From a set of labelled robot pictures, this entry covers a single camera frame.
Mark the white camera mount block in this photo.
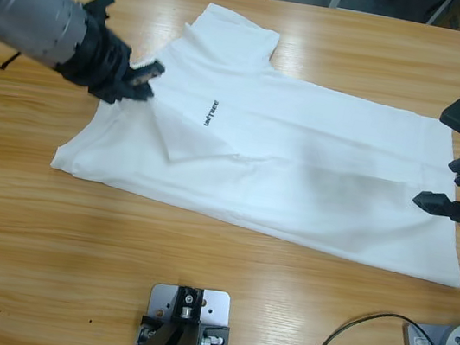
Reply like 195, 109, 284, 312
141, 280, 237, 345

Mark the white t-shirt with black logo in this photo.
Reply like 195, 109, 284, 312
41, 0, 460, 291

